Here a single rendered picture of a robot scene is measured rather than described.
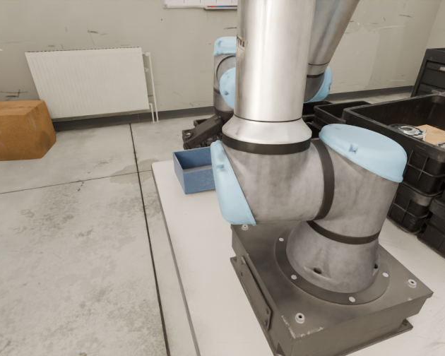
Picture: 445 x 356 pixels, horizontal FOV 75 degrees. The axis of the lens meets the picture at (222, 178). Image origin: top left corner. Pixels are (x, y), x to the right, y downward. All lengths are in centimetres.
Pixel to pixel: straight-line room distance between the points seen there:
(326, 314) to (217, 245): 31
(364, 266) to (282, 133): 25
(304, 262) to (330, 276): 4
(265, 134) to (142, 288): 130
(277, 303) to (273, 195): 18
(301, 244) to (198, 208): 38
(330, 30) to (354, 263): 36
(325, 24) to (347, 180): 25
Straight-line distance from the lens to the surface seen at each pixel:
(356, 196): 41
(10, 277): 187
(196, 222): 76
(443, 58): 250
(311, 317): 47
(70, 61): 324
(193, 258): 68
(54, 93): 333
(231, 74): 57
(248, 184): 35
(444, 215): 77
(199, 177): 83
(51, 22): 333
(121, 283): 160
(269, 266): 52
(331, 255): 48
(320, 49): 56
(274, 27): 34
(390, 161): 41
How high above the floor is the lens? 119
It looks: 32 degrees down
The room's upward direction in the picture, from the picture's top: straight up
